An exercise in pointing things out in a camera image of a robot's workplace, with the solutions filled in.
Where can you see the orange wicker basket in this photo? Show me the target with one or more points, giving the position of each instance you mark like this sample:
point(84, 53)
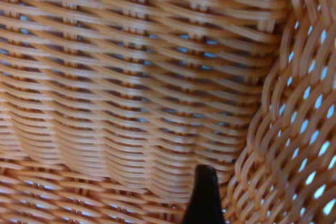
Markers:
point(131, 77)

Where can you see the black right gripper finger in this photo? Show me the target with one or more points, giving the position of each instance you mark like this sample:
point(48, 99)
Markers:
point(204, 197)

